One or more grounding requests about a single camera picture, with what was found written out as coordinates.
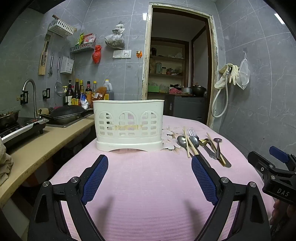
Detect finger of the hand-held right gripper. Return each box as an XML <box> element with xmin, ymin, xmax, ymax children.
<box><xmin>247</xmin><ymin>151</ymin><xmax>278</xmax><ymax>180</ymax></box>
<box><xmin>269</xmin><ymin>146</ymin><xmax>296</xmax><ymax>173</ymax></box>

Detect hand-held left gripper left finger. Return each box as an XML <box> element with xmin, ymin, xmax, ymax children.
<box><xmin>28</xmin><ymin>154</ymin><xmax>109</xmax><ymax>241</ymax></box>

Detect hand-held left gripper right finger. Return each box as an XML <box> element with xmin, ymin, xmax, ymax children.
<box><xmin>191</xmin><ymin>154</ymin><xmax>271</xmax><ymax>241</ymax></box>

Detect spoon with black gold handle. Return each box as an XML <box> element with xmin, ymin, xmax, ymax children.
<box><xmin>189</xmin><ymin>136</ymin><xmax>201</xmax><ymax>157</ymax></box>

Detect small round-headed silver spoon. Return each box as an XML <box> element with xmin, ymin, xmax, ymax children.
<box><xmin>213</xmin><ymin>138</ymin><xmax>223</xmax><ymax>159</ymax></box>

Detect large silver spoon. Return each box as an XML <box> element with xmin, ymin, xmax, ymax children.
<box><xmin>177</xmin><ymin>135</ymin><xmax>188</xmax><ymax>150</ymax></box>

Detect silver fork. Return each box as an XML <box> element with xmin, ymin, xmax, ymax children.
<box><xmin>188</xmin><ymin>128</ymin><xmax>217</xmax><ymax>160</ymax></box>

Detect white plastic utensil basket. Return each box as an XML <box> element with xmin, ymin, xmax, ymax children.
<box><xmin>92</xmin><ymin>99</ymin><xmax>165</xmax><ymax>152</ymax></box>

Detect person's right hand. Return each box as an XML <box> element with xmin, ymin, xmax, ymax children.
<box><xmin>269</xmin><ymin>200</ymin><xmax>294</xmax><ymax>232</ymax></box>

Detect pink floral blanket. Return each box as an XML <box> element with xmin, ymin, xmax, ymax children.
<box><xmin>47</xmin><ymin>115</ymin><xmax>280</xmax><ymax>241</ymax></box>

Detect beige kitchen counter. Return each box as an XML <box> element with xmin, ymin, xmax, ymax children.
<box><xmin>0</xmin><ymin>113</ymin><xmax>95</xmax><ymax>209</ymax></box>

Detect black wok with lid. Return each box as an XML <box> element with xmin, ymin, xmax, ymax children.
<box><xmin>38</xmin><ymin>105</ymin><xmax>93</xmax><ymax>125</ymax></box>

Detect grey cabinet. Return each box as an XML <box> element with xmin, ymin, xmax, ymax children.
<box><xmin>164</xmin><ymin>95</ymin><xmax>207</xmax><ymax>124</ymax></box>

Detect blue white bag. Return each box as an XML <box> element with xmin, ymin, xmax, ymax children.
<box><xmin>80</xmin><ymin>92</ymin><xmax>90</xmax><ymax>110</ymax></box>

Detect orange spice packet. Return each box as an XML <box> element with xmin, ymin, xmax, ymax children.
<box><xmin>94</xmin><ymin>86</ymin><xmax>107</xmax><ymax>101</ymax></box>

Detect white mesh bag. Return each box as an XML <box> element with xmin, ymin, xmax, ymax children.
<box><xmin>238</xmin><ymin>58</ymin><xmax>250</xmax><ymax>90</ymax></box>

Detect dark metal pot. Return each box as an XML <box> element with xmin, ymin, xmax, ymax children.
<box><xmin>192</xmin><ymin>85</ymin><xmax>207</xmax><ymax>96</ymax></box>

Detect dark pump bottle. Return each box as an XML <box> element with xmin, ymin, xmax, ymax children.
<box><xmin>63</xmin><ymin>80</ymin><xmax>74</xmax><ymax>105</ymax></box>

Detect tall dark sauce bottle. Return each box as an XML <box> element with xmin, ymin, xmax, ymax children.
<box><xmin>71</xmin><ymin>79</ymin><xmax>80</xmax><ymax>106</ymax></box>

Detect large cooking oil jug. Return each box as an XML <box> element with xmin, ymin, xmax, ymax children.
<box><xmin>102</xmin><ymin>79</ymin><xmax>115</xmax><ymax>101</ymax></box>

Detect cream rubber gloves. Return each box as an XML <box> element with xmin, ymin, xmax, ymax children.
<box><xmin>214</xmin><ymin>62</ymin><xmax>240</xmax><ymax>90</ymax></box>

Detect induction cooktop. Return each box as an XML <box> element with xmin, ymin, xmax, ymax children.
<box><xmin>0</xmin><ymin>117</ymin><xmax>49</xmax><ymax>147</ymax></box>

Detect beige towel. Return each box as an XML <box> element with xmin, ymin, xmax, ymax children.
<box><xmin>0</xmin><ymin>137</ymin><xmax>14</xmax><ymax>187</ymax></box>

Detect metal mesh skimmer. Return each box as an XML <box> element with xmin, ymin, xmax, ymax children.
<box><xmin>55</xmin><ymin>57</ymin><xmax>66</xmax><ymax>97</ymax></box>

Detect metal faucet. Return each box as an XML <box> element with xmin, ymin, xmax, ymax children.
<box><xmin>22</xmin><ymin>79</ymin><xmax>38</xmax><ymax>118</ymax></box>

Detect metal bowl of food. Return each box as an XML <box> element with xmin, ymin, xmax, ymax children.
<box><xmin>0</xmin><ymin>110</ymin><xmax>20</xmax><ymax>130</ymax></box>

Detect wooden shelf unit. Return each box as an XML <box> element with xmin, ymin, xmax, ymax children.
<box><xmin>148</xmin><ymin>38</ymin><xmax>189</xmax><ymax>93</ymax></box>

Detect red plastic bag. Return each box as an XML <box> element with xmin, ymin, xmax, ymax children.
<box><xmin>92</xmin><ymin>45</ymin><xmax>102</xmax><ymax>64</ymax></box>

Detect wooden knife rack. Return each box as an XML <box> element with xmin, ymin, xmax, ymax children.
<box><xmin>38</xmin><ymin>34</ymin><xmax>51</xmax><ymax>76</ymax></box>

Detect clear bag of dried goods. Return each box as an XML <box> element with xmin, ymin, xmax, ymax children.
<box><xmin>105</xmin><ymin>22</ymin><xmax>125</xmax><ymax>50</ymax></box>

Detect white shower hose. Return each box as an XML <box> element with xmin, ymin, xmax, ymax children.
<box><xmin>211</xmin><ymin>67</ymin><xmax>233</xmax><ymax>118</ymax></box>

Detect worn door frame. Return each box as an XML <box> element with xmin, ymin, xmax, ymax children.
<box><xmin>141</xmin><ymin>2</ymin><xmax>220</xmax><ymax>130</ymax></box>

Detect white switch socket panel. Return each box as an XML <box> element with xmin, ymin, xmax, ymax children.
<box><xmin>112</xmin><ymin>49</ymin><xmax>131</xmax><ymax>59</ymax></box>

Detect grey wall shelf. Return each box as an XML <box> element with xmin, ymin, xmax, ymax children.
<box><xmin>70</xmin><ymin>42</ymin><xmax>96</xmax><ymax>54</ymax></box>

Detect white wall basket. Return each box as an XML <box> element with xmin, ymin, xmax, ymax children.
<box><xmin>48</xmin><ymin>19</ymin><xmax>77</xmax><ymax>37</ymax></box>

